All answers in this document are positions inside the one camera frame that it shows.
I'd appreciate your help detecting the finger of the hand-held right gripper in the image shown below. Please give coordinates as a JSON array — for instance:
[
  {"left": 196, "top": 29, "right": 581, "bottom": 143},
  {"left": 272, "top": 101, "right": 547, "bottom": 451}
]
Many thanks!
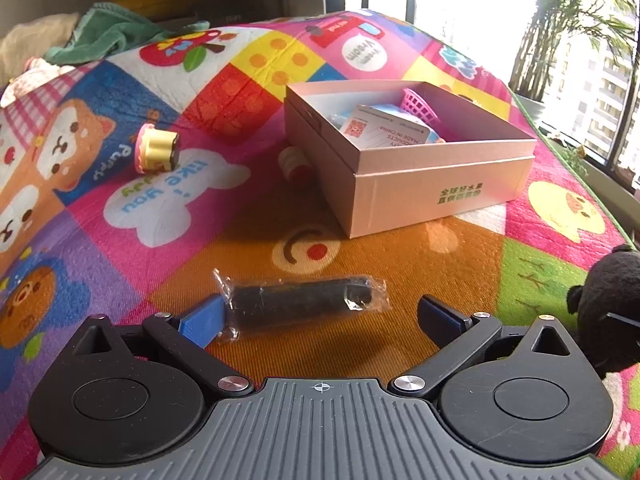
[{"left": 602, "top": 311, "right": 640, "bottom": 331}]

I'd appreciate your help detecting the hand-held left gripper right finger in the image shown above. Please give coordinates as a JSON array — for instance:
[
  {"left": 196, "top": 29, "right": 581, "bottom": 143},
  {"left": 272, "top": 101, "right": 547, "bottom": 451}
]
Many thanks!
[{"left": 390, "top": 294, "right": 573, "bottom": 396}]

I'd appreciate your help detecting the pink white cloth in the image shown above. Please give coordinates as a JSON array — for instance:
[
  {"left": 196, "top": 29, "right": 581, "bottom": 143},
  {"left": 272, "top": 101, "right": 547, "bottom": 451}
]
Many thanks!
[{"left": 0, "top": 57, "right": 76, "bottom": 108}]

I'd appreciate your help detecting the pink cardboard box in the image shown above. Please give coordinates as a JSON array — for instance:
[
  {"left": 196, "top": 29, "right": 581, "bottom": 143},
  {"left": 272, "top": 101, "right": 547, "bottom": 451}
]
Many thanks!
[{"left": 284, "top": 79, "right": 538, "bottom": 240}]

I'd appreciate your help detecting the black item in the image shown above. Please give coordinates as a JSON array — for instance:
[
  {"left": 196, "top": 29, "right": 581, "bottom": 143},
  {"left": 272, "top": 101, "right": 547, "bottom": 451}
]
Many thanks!
[{"left": 212, "top": 267, "right": 389, "bottom": 346}]

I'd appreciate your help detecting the yellow pink toy cupcake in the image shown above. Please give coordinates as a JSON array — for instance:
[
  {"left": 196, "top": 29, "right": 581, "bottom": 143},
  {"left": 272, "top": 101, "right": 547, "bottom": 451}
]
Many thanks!
[{"left": 131, "top": 122, "right": 182, "bottom": 174}]

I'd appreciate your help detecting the white pink toy cupcake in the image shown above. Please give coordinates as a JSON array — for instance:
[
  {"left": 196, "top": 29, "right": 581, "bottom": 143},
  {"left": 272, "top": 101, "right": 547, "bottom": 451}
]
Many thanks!
[{"left": 277, "top": 146, "right": 314, "bottom": 182}]

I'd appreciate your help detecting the black plush toy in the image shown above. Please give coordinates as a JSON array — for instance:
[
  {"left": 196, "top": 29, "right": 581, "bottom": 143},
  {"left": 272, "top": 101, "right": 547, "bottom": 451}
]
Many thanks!
[{"left": 566, "top": 244, "right": 640, "bottom": 380}]

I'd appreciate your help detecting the palm plant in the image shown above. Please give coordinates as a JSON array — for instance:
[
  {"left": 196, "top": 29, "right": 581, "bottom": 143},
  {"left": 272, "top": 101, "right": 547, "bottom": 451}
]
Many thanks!
[{"left": 510, "top": 0, "right": 640, "bottom": 106}]

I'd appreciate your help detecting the colourful printed play mat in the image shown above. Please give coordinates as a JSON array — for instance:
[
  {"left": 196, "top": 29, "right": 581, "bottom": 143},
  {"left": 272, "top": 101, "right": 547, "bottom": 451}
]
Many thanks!
[{"left": 0, "top": 10, "right": 640, "bottom": 480}]

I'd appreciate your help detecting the green towel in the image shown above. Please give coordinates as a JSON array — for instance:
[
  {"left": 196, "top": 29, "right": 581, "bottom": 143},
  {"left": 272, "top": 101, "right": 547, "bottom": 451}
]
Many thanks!
[{"left": 44, "top": 2, "right": 211, "bottom": 66}]

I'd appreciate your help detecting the cream fluffy pillow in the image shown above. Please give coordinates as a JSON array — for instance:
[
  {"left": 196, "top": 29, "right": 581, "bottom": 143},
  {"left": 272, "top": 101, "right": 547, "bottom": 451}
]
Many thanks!
[{"left": 0, "top": 12, "right": 81, "bottom": 76}]

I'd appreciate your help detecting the white plant pot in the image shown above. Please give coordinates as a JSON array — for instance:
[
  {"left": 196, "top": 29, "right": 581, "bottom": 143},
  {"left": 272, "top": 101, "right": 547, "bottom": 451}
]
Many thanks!
[{"left": 512, "top": 92, "right": 548, "bottom": 128}]

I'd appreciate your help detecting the pink plastic basket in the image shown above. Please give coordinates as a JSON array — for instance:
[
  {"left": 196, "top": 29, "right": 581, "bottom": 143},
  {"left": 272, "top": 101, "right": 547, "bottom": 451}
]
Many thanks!
[{"left": 400, "top": 88, "right": 443, "bottom": 128}]

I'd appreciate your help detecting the yellow pillow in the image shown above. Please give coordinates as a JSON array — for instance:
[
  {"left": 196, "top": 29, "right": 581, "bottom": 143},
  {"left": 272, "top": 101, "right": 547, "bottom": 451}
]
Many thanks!
[{"left": 107, "top": 0, "right": 206, "bottom": 16}]

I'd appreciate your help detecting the small potted plant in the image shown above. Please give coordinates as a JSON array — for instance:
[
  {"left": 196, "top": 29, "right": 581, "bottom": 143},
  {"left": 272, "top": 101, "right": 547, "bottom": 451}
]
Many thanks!
[{"left": 562, "top": 142, "right": 591, "bottom": 173}]

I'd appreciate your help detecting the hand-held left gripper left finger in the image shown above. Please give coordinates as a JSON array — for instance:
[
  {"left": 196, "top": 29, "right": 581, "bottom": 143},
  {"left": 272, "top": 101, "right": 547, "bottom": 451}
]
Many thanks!
[{"left": 75, "top": 292, "right": 256, "bottom": 398}]

